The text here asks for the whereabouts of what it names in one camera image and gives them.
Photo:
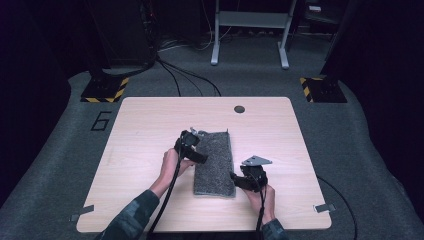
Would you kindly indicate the striped black stand base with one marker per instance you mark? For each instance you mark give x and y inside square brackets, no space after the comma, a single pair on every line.
[324,90]
[105,89]

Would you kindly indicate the person's right hand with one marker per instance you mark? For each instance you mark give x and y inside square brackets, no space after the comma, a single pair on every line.
[265,205]

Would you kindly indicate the black cabinet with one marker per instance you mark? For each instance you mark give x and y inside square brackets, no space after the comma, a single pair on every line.
[120,33]

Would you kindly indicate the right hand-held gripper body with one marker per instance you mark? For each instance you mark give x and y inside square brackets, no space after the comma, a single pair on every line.
[256,176]

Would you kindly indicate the grey cloth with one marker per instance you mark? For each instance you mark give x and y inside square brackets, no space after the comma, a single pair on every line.
[215,163]

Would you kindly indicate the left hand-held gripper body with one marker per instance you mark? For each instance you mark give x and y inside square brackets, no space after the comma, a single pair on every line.
[186,140]

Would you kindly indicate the white metal desk frame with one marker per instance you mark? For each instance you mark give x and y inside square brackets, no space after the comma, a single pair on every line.
[250,19]

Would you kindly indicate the person's left hand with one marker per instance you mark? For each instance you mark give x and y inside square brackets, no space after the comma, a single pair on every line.
[170,166]

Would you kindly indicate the small white device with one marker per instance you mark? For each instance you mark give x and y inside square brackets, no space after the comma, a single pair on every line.
[315,9]

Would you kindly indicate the grey tape strip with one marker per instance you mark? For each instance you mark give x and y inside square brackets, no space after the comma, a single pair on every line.
[81,213]
[325,208]

